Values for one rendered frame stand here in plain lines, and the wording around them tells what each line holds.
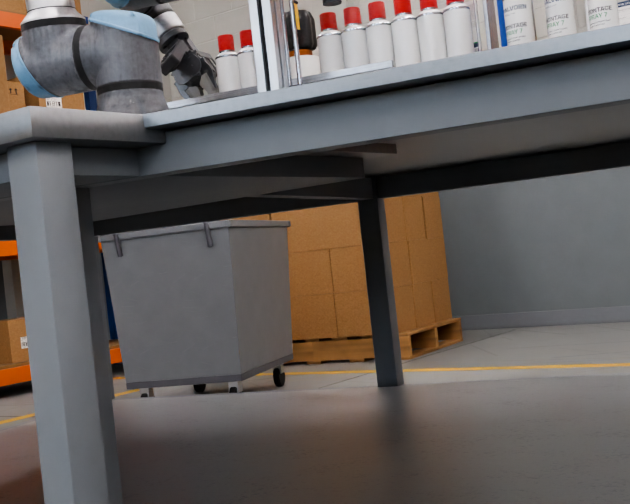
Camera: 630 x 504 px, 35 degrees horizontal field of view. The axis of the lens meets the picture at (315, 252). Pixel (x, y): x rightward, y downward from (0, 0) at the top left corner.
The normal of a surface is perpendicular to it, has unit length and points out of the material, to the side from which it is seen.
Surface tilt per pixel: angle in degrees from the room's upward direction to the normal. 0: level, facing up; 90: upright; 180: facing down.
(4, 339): 90
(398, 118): 90
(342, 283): 90
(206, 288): 93
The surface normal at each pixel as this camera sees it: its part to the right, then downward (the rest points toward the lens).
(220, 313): -0.27, 0.08
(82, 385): 0.81, -0.09
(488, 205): -0.57, 0.06
